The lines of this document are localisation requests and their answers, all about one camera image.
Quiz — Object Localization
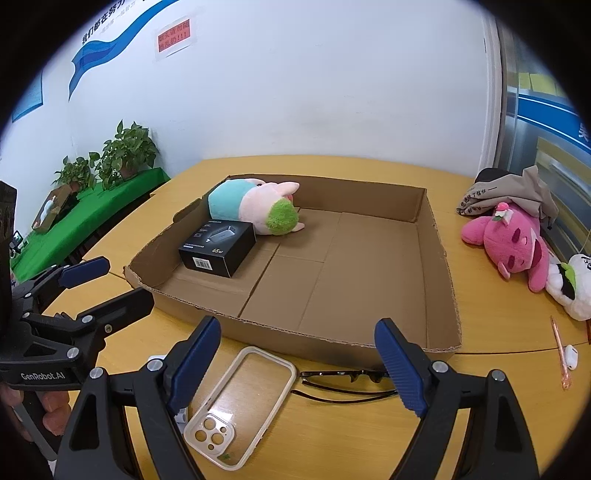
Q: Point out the blue wave wall banner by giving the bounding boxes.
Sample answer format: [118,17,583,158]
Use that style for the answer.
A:
[68,0,181,101]

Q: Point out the brown cardboard box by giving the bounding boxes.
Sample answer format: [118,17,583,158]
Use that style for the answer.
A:
[122,173,463,355]

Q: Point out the small potted green plant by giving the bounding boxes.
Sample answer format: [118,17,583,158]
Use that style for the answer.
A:
[53,154,100,195]

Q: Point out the person's left hand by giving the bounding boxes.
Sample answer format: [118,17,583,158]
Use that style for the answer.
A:
[0,384,77,437]

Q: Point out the pink pen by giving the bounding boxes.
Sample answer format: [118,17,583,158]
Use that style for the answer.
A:
[549,315,573,391]

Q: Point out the magenta plush toy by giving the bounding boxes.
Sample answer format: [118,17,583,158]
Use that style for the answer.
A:
[461,200,555,294]

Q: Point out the small open cardboard box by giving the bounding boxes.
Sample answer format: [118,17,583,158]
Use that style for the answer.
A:
[31,185,74,232]

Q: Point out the blue glass door banner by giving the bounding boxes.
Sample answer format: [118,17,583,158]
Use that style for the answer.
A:
[517,90,591,153]

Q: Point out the white clear phone case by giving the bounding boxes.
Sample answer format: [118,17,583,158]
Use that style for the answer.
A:
[183,345,297,472]

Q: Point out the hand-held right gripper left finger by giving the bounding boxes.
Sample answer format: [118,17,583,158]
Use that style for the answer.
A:
[54,315,222,480]

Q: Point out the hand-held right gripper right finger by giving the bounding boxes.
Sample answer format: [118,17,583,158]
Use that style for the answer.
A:
[374,318,541,480]

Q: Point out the red wall sign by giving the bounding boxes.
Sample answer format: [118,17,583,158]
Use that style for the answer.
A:
[154,17,198,61]

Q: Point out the large potted green plant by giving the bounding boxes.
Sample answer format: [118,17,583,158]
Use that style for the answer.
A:
[95,120,160,190]

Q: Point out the black eyeglasses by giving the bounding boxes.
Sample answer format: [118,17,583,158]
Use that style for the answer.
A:
[290,368,400,407]

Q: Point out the pink pig plush toy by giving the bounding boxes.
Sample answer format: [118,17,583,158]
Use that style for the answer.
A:
[208,178,306,237]

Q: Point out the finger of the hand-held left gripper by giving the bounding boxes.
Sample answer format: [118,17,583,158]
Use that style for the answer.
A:
[21,287,156,376]
[10,256,112,315]

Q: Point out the black bag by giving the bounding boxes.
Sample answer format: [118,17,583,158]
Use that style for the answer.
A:
[475,167,511,185]

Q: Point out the green table cloth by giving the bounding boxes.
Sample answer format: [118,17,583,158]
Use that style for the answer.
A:
[9,167,171,284]

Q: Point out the beige printed cloth bag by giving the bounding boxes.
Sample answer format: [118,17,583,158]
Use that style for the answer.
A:
[455,165,560,232]

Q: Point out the grey door frame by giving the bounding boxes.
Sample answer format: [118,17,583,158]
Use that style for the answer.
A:
[485,18,513,171]

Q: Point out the black product box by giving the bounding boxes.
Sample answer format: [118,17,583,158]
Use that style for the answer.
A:
[178,220,257,279]

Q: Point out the white panda plush toy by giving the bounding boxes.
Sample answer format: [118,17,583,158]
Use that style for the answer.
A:
[545,253,591,321]

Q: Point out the row of yellow sticky notes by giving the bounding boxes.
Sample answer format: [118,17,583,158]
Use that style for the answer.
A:
[519,71,566,97]

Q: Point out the blue wall poster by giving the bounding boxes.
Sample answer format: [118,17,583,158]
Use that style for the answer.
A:
[11,69,44,123]

